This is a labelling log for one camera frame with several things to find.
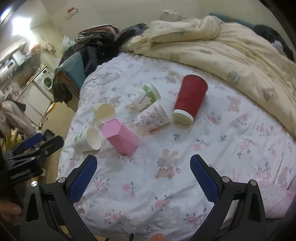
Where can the floral pattern paper cup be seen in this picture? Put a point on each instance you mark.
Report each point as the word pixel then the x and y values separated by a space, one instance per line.
pixel 153 118

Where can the white washing machine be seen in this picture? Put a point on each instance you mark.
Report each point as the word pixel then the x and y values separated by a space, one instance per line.
pixel 45 80

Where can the person's left hand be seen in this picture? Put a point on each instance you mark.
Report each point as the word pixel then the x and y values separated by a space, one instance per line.
pixel 9 212

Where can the plain white paper cup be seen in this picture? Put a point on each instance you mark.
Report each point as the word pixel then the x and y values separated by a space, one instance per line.
pixel 104 113

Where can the pink floral pillow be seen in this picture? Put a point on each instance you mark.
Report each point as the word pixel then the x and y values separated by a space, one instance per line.
pixel 276 199

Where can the red ribbed paper cup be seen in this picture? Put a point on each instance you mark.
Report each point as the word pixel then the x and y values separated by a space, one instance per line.
pixel 190 98

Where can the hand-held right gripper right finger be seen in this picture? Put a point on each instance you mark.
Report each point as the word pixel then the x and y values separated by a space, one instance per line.
pixel 204 181

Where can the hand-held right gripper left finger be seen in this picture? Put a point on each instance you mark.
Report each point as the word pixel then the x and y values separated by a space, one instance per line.
pixel 82 179

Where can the person's right hand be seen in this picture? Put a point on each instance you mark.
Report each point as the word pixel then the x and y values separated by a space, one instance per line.
pixel 158 237

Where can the white cup with green print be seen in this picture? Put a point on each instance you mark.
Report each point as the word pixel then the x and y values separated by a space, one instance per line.
pixel 144 97

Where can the beige hanging garment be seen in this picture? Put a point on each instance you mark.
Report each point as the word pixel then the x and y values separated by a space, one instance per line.
pixel 12 117

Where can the wall sticker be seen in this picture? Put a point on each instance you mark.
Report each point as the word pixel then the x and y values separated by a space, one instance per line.
pixel 71 10

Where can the black plush item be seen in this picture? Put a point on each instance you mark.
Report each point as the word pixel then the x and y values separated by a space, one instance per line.
pixel 274 38

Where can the microwave oven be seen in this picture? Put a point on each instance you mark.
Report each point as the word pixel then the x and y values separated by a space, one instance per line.
pixel 6 67

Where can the cream bear print blanket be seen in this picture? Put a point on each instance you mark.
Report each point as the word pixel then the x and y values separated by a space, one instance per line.
pixel 219 51

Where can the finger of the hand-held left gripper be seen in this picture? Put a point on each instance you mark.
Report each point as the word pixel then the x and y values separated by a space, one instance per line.
pixel 51 143
pixel 30 141

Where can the white cup with leaf print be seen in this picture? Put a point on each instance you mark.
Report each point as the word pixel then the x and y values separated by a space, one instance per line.
pixel 86 141

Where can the teal chair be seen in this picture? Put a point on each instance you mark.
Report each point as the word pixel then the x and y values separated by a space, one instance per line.
pixel 74 69

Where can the floral bear print bedsheet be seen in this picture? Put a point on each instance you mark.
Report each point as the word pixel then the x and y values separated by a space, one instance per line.
pixel 143 197

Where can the beige patterned pillow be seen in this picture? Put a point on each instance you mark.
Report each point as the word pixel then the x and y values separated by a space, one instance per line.
pixel 173 15

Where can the pink hexagonal cup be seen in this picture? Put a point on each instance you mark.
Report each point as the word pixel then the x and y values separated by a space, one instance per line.
pixel 120 135

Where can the white plastic bag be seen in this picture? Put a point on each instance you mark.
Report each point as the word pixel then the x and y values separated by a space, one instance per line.
pixel 66 42

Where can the white cabinet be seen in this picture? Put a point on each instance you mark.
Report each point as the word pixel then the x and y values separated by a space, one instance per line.
pixel 34 102

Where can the pile of dark clothes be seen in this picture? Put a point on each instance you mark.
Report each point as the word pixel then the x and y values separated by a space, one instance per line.
pixel 101 44

